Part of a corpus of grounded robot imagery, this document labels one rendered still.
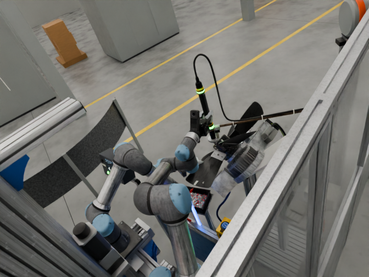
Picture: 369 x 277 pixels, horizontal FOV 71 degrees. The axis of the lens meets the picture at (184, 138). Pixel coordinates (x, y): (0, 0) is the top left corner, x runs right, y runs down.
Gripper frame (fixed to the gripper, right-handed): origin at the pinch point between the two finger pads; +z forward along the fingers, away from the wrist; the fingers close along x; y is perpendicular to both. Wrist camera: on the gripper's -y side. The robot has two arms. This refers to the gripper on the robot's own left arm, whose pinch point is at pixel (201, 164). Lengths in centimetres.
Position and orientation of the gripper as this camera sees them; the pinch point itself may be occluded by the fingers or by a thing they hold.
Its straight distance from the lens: 169.5
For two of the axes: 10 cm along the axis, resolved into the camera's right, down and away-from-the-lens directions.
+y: 0.6, -5.7, 8.2
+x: 2.7, 8.0, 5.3
